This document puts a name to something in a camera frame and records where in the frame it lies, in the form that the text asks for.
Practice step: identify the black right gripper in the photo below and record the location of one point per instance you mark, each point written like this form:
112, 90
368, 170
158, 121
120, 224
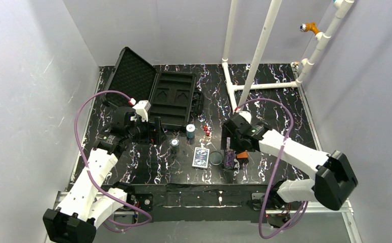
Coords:
233, 144

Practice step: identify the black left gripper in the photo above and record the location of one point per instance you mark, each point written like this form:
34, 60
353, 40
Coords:
149, 133

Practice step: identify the dark blue poker chip stack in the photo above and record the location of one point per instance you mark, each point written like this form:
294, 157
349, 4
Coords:
174, 145

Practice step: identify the teal poker chip stack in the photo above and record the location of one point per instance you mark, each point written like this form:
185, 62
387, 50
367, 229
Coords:
190, 131

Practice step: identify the black poker set case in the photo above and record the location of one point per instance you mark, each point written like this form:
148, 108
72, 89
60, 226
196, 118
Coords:
173, 95

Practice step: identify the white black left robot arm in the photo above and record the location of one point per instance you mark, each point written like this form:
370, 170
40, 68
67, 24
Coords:
87, 206

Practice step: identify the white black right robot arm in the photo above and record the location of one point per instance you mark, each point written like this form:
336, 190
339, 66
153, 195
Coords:
331, 178

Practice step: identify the black orange hex key set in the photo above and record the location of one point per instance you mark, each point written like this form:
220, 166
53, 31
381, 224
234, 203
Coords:
242, 157

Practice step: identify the purple poker chip stack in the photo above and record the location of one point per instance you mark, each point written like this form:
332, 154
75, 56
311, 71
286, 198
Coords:
229, 162

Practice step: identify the blue playing card deck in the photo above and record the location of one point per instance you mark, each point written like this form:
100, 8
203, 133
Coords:
200, 158

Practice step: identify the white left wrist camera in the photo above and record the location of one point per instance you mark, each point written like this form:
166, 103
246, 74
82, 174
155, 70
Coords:
141, 108

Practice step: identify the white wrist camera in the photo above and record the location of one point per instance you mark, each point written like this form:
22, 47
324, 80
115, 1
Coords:
141, 108
245, 114

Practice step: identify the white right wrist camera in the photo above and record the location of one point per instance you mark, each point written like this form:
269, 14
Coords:
245, 114

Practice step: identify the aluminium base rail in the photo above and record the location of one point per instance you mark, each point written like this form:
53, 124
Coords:
233, 203

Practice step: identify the orange mounted camera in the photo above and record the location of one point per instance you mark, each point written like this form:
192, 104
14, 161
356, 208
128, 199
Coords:
309, 26

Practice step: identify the white PVC pipe frame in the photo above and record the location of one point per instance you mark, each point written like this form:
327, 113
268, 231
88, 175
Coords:
275, 37

